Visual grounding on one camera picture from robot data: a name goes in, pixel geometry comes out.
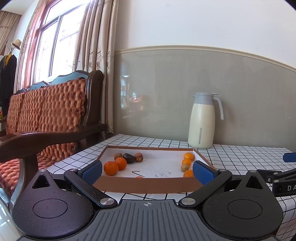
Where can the brown pleated curtain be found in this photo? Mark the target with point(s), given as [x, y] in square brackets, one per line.
[7, 25]

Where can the beige embroidered curtain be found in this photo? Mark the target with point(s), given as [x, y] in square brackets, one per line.
[99, 46]

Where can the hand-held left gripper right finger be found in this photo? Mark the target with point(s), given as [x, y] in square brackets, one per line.
[203, 172]

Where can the white black checked tablecloth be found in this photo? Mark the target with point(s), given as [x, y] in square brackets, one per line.
[242, 157]

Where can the dark hanging clothing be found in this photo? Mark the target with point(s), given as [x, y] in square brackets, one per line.
[8, 76]

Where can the cream thermos jug grey lid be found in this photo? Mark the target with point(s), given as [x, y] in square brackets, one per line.
[200, 125]

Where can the straw hat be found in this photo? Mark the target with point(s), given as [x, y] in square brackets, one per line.
[16, 44]

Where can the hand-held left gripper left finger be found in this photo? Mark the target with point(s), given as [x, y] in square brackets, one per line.
[92, 172]

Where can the window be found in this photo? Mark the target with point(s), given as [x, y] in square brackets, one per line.
[60, 46]

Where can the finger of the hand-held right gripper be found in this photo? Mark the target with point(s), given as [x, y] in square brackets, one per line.
[290, 157]
[277, 176]

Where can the small greenish brown fruit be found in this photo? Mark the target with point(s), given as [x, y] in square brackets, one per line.
[118, 156]

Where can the orange mandarin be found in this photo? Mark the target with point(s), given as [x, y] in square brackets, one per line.
[188, 173]
[111, 168]
[120, 163]
[188, 156]
[186, 162]

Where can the brown cardboard box white inside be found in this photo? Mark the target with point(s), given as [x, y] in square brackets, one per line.
[159, 162]

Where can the wooden sofa orange cushions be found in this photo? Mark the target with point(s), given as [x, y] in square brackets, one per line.
[57, 109]

